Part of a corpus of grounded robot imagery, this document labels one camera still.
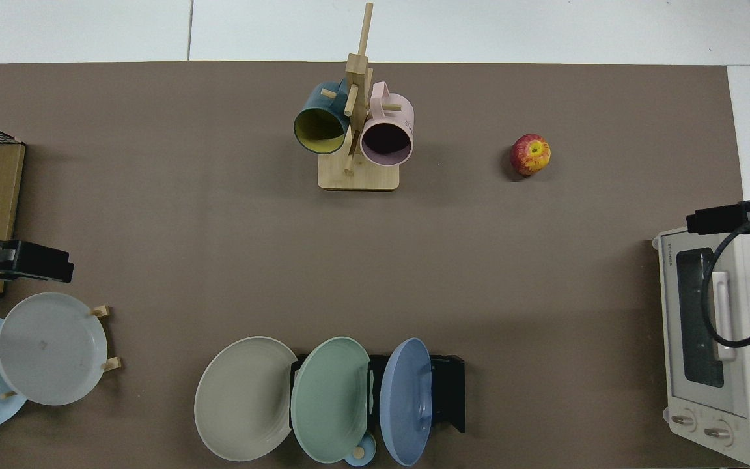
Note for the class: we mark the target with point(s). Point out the red yellow apple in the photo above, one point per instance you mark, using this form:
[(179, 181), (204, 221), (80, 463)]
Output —
[(530, 155)]

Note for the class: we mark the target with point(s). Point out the pale grey plate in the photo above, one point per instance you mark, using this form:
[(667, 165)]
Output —
[(49, 348)]

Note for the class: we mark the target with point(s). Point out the wooden plate stand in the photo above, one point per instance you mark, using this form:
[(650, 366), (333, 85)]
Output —
[(112, 364)]

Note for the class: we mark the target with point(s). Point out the beige plate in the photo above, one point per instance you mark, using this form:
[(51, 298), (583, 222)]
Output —
[(241, 400)]

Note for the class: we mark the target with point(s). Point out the green plate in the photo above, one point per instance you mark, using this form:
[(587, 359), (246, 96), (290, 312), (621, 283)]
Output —
[(329, 400)]

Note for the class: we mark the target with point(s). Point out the black dish rack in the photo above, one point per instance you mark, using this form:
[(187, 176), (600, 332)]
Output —
[(448, 391)]

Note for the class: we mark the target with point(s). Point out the brown table cloth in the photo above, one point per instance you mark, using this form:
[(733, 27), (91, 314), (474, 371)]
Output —
[(219, 228)]

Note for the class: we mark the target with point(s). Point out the teal cup yellow inside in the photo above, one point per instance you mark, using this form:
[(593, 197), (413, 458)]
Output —
[(316, 130)]

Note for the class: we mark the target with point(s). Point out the wooden cup stand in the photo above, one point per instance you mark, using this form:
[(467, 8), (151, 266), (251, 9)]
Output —
[(362, 177)]

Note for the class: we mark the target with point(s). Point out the pink cup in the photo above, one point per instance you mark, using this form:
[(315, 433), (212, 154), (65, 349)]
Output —
[(385, 143)]

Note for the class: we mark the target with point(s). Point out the small blue round thing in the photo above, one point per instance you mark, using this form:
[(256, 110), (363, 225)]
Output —
[(367, 456)]

